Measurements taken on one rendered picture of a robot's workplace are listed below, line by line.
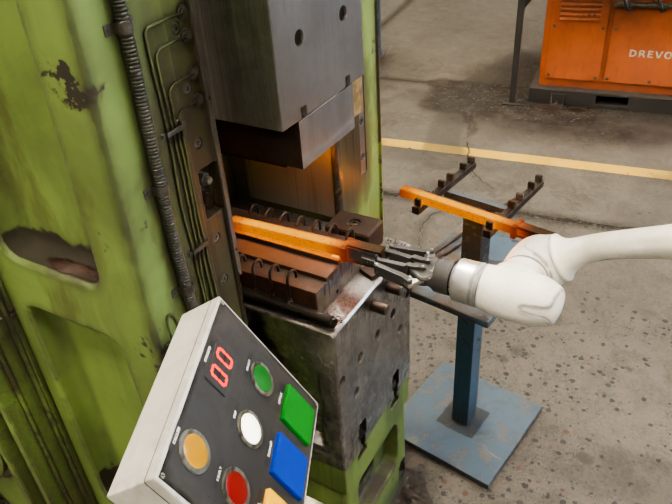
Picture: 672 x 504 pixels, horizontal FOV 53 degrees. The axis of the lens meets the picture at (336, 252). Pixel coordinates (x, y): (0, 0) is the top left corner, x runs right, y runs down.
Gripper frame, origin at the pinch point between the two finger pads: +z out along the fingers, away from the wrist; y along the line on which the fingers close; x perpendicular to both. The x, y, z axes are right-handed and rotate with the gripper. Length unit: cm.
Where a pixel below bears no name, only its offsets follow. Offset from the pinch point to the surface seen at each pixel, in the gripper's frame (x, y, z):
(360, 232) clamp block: -3.9, 12.1, 7.7
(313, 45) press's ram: 46.1, -5.5, 5.7
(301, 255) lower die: -2.9, -3.0, 14.6
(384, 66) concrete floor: -104, 366, 175
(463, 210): -8.1, 37.8, -8.5
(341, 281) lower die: -7.9, -1.9, 5.2
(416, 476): -102, 23, -4
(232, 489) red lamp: 8, -65, -14
